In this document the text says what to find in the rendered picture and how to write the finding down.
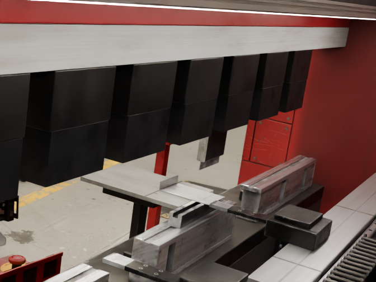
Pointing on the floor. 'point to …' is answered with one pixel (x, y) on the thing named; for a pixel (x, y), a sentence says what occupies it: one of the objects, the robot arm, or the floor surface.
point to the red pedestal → (161, 167)
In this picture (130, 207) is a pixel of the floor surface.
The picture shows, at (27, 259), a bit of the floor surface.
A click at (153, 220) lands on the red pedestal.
